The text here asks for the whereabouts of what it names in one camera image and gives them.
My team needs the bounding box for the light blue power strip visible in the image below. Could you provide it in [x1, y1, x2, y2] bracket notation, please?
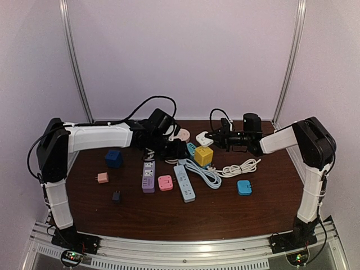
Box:
[173, 159, 222, 203]

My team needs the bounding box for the dark navy plug charger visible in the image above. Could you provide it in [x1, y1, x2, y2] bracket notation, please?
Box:
[112, 191, 122, 204]

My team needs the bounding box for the white square socket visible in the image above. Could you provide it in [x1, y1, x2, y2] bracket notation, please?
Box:
[196, 131, 214, 147]

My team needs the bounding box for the purple power strip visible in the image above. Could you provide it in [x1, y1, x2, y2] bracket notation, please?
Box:
[141, 160, 155, 194]

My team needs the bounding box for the pink square plug adapter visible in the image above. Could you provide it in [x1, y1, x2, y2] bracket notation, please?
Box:
[157, 175, 173, 191]

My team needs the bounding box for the yellow cube socket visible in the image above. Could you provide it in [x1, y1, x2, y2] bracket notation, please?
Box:
[194, 146, 214, 167]

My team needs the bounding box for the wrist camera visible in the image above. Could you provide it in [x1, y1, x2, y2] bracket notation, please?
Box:
[165, 124, 181, 141]
[220, 118, 233, 133]

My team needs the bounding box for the round pink power socket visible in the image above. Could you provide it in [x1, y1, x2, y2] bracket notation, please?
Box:
[164, 128, 191, 165]

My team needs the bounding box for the aluminium front rail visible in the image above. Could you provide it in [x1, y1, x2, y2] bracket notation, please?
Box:
[19, 220, 350, 269]

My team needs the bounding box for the teal power strip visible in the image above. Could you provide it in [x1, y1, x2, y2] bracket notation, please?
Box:
[186, 142, 196, 160]

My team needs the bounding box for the right aluminium frame post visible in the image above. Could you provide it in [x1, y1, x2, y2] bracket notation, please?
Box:
[272, 0, 307, 125]

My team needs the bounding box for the salmon pink plug charger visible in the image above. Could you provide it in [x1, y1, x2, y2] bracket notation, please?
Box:
[96, 172, 109, 184]

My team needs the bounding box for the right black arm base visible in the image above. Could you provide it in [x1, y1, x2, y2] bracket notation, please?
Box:
[268, 228, 317, 268]

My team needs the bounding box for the white coiled cable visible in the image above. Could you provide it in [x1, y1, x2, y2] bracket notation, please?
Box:
[208, 157, 262, 178]

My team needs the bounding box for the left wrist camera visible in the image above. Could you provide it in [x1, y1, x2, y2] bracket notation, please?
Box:
[165, 124, 181, 141]

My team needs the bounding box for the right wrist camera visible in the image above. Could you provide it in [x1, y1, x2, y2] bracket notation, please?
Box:
[220, 118, 233, 133]

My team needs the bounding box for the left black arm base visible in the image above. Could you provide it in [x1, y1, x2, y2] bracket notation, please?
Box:
[51, 225, 100, 269]

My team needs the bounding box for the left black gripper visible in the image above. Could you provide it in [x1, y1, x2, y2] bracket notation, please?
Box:
[149, 133, 191, 161]

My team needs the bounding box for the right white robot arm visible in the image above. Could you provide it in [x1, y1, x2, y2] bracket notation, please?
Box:
[197, 113, 336, 224]

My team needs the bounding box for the left aluminium frame post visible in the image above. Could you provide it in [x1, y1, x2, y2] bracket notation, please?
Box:
[59, 0, 94, 123]

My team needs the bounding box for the blue cube socket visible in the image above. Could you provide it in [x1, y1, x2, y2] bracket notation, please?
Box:
[105, 150, 123, 168]

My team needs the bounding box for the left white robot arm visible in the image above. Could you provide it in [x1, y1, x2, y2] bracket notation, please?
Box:
[29, 109, 189, 250]

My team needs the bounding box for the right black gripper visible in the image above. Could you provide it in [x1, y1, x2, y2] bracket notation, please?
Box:
[205, 124, 251, 152]

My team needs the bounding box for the blue square plug adapter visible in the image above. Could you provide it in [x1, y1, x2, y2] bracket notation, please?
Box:
[237, 180, 253, 196]

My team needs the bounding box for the aluminium frame post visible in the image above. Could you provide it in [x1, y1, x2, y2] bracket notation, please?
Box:
[272, 0, 307, 125]
[59, 0, 94, 123]

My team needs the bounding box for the white cable back left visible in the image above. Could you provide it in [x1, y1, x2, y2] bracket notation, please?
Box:
[143, 147, 157, 163]

